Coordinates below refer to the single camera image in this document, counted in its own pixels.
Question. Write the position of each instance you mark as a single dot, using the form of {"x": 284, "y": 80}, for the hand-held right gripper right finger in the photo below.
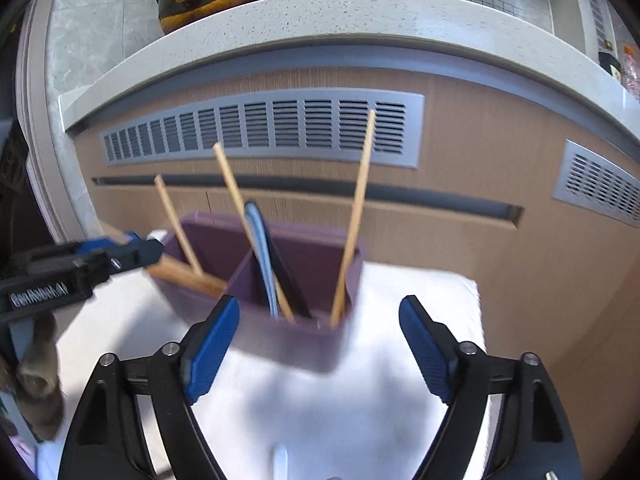
{"x": 425, "y": 350}

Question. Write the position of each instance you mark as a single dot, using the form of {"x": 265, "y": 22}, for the dark bottle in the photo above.
{"x": 608, "y": 60}

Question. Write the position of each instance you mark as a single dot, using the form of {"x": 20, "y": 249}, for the person's left hand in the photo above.
{"x": 37, "y": 380}

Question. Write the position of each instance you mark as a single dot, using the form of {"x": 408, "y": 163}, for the white cloth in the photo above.
{"x": 380, "y": 410}

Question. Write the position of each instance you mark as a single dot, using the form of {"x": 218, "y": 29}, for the wooden spoon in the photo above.
{"x": 190, "y": 278}

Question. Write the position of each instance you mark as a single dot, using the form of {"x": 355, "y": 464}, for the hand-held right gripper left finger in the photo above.
{"x": 215, "y": 347}

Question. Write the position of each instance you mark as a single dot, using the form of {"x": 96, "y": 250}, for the wooden chopstick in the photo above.
{"x": 356, "y": 215}
{"x": 235, "y": 195}
{"x": 172, "y": 222}

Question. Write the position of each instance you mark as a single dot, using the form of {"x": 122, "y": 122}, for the orange bottle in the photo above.
{"x": 631, "y": 67}

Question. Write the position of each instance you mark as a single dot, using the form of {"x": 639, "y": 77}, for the short grey vent grille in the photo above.
{"x": 600, "y": 180}

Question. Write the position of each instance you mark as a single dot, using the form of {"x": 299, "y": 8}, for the long grey vent grille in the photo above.
{"x": 280, "y": 130}

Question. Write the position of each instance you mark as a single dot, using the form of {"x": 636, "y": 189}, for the purple utensil holder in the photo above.
{"x": 295, "y": 345}

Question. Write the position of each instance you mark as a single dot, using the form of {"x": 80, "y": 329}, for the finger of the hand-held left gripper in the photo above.
{"x": 107, "y": 245}
{"x": 140, "y": 253}

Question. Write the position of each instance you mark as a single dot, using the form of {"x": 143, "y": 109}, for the white plastic utensil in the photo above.
{"x": 280, "y": 462}

